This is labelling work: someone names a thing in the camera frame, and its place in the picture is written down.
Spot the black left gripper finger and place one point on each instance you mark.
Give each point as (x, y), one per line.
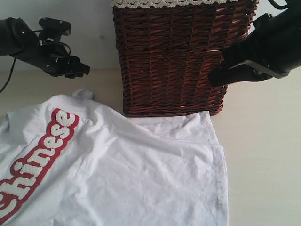
(53, 27)

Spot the white lace fabric trim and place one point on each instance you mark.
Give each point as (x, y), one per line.
(164, 2)

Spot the white t-shirt red lettering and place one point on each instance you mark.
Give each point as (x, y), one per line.
(71, 161)

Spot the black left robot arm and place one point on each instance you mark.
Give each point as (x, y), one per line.
(10, 35)

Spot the dark brown wicker basket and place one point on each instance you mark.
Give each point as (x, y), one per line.
(166, 53)

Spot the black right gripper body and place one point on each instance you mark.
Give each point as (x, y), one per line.
(272, 49)

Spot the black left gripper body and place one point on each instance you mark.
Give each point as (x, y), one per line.
(46, 52)

